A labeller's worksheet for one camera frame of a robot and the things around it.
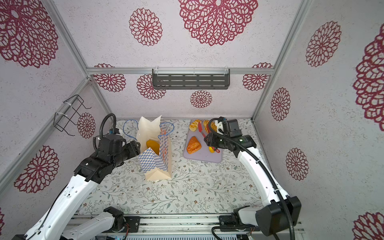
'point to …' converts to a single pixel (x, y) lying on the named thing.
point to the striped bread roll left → (194, 126)
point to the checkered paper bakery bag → (155, 166)
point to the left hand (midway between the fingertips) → (135, 148)
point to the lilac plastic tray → (204, 154)
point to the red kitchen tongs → (200, 128)
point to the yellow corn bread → (211, 150)
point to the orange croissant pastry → (193, 145)
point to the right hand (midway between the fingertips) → (208, 137)
